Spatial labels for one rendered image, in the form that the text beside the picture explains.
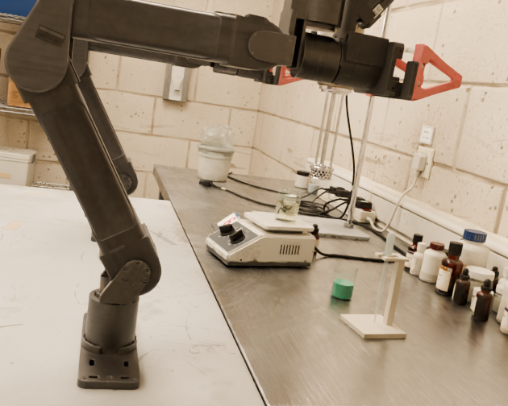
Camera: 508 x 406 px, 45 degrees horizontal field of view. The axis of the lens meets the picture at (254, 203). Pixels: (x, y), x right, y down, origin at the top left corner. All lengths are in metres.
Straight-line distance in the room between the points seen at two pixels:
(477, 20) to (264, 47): 1.05
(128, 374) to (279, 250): 0.59
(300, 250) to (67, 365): 0.64
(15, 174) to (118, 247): 2.63
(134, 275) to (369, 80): 0.38
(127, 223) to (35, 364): 0.20
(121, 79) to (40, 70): 2.90
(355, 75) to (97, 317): 0.44
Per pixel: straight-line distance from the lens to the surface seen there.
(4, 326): 0.89
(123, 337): 0.79
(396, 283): 1.03
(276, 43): 0.74
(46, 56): 0.71
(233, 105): 3.68
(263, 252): 1.25
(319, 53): 0.76
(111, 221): 0.74
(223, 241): 1.27
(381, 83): 0.79
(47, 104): 0.72
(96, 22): 0.72
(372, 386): 0.85
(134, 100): 3.61
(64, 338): 0.85
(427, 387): 0.88
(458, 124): 1.69
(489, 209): 1.54
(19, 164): 3.34
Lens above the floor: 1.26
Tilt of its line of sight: 11 degrees down
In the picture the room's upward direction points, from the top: 9 degrees clockwise
